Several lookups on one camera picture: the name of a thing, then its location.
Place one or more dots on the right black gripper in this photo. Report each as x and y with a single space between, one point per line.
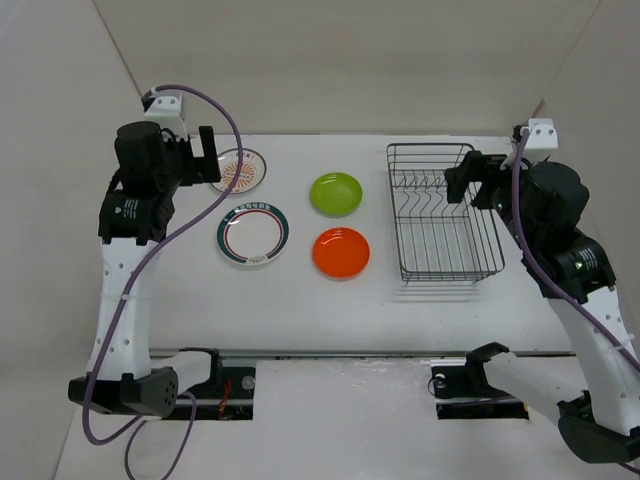
460 177

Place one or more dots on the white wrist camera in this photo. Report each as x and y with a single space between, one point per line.
542 140
167 110

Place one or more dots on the black wire dish rack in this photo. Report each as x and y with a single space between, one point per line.
438 241

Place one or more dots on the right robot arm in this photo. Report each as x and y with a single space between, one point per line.
541 204

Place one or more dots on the lime green plate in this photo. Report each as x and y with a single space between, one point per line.
336 194

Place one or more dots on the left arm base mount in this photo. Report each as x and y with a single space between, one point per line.
223 387

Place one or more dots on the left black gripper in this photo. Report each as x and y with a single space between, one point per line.
196 173

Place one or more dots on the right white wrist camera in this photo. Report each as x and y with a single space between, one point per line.
542 140

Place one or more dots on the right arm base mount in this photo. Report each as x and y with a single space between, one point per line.
458 398

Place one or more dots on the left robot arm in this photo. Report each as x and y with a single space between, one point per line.
121 378

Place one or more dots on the green rimmed white plate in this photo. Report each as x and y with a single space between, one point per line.
253 234

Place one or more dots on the orange sunburst white plate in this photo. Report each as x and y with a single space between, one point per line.
252 173

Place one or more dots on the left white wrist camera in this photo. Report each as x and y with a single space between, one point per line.
167 110

